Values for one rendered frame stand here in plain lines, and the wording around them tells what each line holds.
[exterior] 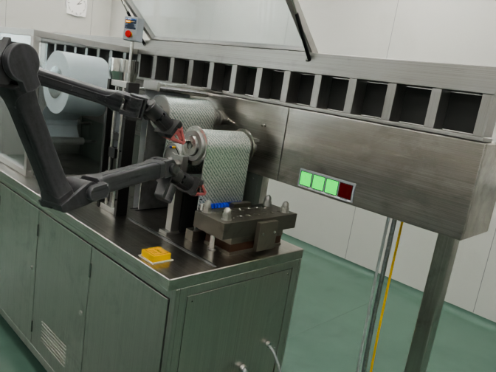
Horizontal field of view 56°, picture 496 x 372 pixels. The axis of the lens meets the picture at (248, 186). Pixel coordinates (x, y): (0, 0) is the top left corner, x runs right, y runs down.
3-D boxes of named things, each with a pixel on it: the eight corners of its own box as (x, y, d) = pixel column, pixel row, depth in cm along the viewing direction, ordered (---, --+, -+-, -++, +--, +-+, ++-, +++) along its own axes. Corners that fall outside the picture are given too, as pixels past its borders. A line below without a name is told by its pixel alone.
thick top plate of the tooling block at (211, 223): (193, 226, 172) (195, 209, 171) (266, 215, 201) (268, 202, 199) (221, 240, 161) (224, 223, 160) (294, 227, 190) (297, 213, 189)
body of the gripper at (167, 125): (173, 137, 164) (159, 123, 159) (156, 133, 171) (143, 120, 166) (183, 123, 166) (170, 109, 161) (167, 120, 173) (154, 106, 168)
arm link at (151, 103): (143, 111, 158) (155, 100, 158) (136, 105, 163) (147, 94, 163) (156, 125, 162) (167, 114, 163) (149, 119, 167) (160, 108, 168)
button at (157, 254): (140, 255, 155) (141, 249, 155) (158, 252, 160) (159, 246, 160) (153, 263, 151) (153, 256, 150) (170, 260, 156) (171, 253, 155)
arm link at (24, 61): (69, 227, 116) (39, 218, 119) (105, 195, 125) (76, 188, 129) (1, 50, 89) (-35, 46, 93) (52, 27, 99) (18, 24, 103)
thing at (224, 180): (196, 207, 177) (204, 159, 173) (240, 203, 194) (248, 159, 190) (197, 208, 177) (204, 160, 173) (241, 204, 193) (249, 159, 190)
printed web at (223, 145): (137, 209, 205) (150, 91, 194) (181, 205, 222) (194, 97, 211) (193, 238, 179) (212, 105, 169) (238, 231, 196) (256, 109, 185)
